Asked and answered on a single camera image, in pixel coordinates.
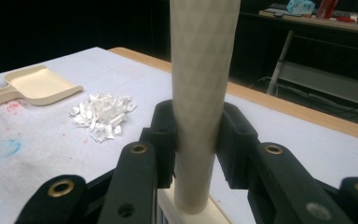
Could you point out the small red flat object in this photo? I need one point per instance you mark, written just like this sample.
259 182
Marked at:
345 19

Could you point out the wooden side desk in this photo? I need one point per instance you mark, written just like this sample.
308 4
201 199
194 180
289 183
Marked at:
323 23

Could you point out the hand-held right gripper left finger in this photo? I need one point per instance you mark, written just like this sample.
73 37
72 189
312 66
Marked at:
133 183

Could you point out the red bottle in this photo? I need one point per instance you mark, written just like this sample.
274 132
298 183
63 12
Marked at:
327 8

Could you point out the white metal stand leg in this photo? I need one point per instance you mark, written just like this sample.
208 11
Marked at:
280 62

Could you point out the pile of white paper scraps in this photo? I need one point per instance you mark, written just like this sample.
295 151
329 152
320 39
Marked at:
104 116

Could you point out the beige dustpan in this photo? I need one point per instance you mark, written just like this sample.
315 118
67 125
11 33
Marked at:
40 85

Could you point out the light blue plastic bag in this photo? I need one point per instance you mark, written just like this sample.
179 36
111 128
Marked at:
300 6

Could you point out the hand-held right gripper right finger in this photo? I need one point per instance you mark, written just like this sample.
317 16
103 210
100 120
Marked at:
270 174

